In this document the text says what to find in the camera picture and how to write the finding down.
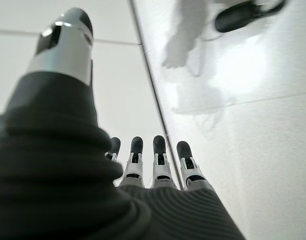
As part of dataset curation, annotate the left robot hand, dark palm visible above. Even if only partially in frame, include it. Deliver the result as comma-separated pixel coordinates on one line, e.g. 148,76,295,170
0,7,247,240

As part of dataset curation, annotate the black robot foot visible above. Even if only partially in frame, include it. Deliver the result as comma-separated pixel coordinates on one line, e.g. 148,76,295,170
213,0,287,34

